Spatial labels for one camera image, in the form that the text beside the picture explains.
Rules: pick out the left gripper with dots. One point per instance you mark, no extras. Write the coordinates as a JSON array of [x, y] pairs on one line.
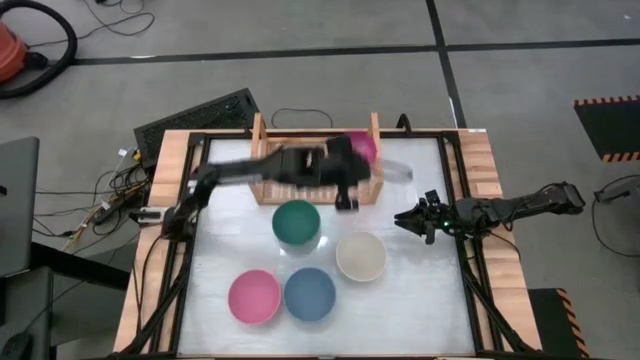
[[345, 170]]

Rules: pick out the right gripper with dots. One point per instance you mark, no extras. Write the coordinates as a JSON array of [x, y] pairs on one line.
[[437, 220]]

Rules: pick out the green bowl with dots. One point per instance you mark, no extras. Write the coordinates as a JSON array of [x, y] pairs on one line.
[[296, 222]]

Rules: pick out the magenta small bowl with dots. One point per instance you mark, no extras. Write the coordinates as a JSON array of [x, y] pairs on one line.
[[365, 145]]

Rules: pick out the pink bowl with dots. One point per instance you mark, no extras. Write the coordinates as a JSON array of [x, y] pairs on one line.
[[254, 297]]

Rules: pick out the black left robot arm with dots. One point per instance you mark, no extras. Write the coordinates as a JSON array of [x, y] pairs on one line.
[[240, 172]]

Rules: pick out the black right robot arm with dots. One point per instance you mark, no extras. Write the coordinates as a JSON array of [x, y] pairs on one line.
[[510, 210]]

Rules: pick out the wooden slatted shelf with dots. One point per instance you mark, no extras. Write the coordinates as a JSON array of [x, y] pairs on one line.
[[262, 190]]

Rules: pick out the white bowl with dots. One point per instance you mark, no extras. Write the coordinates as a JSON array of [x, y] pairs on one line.
[[361, 256]]

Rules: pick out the blue bowl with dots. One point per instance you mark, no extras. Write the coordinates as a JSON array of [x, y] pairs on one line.
[[309, 294]]

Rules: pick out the hazard striped black mat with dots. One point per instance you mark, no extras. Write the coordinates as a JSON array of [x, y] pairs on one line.
[[552, 320], [610, 127]]

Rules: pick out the black perforated panel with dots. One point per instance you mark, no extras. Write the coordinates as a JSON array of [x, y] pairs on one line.
[[195, 122]]

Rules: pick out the small white black device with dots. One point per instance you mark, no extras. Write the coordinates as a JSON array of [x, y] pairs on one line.
[[147, 215]]

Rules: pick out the orange vacuum cleaner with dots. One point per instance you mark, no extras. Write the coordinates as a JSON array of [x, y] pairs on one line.
[[67, 50], [9, 50]]

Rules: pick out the grey laptop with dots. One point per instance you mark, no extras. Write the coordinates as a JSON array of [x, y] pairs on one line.
[[17, 205]]

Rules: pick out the black metal table frame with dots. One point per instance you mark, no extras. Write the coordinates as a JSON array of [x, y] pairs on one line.
[[470, 280]]

